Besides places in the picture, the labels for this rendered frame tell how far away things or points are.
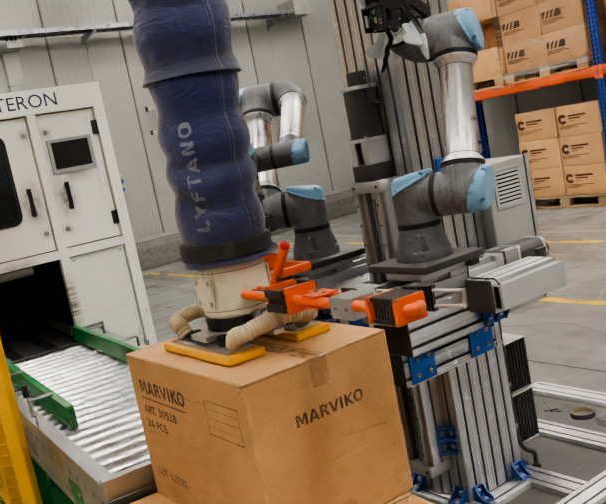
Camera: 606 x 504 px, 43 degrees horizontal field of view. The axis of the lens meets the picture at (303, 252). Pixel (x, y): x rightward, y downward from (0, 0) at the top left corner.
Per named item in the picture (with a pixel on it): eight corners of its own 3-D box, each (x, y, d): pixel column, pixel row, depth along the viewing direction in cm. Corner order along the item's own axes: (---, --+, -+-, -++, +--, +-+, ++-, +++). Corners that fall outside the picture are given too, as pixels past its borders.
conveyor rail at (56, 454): (-23, 398, 412) (-32, 364, 410) (-13, 395, 415) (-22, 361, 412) (115, 548, 215) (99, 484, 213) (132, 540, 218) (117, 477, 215)
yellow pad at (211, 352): (164, 350, 200) (160, 332, 199) (198, 339, 206) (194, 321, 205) (229, 367, 172) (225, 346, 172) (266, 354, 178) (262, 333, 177)
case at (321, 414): (157, 493, 212) (125, 353, 207) (276, 439, 235) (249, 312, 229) (279, 565, 164) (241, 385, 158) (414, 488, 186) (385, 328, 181)
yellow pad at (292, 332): (227, 329, 211) (223, 312, 210) (257, 319, 216) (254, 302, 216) (298, 342, 183) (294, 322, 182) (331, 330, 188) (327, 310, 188)
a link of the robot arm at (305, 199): (328, 224, 242) (319, 181, 240) (286, 232, 244) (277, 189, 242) (331, 219, 254) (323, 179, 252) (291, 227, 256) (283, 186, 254)
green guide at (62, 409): (-24, 370, 412) (-28, 354, 411) (-4, 364, 417) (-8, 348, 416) (50, 437, 275) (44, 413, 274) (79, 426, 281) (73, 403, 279)
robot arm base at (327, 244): (321, 249, 260) (316, 220, 259) (349, 249, 248) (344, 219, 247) (285, 260, 252) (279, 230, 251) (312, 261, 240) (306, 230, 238)
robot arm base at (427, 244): (425, 250, 220) (419, 215, 218) (464, 250, 207) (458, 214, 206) (385, 263, 211) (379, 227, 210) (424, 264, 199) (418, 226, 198)
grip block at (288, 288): (265, 313, 173) (260, 288, 172) (301, 302, 179) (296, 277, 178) (286, 316, 166) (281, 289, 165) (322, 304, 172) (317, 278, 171)
